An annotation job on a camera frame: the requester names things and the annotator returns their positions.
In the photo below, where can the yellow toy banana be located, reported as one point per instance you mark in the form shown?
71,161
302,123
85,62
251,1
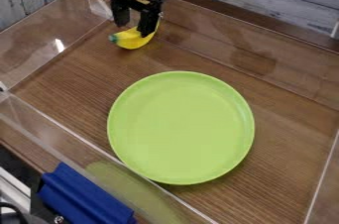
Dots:
129,39

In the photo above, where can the clear acrylic front wall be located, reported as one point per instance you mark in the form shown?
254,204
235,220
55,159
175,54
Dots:
45,144

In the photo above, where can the blue plastic block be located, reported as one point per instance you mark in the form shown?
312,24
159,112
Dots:
75,197

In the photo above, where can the green round plate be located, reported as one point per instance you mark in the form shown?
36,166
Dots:
180,127

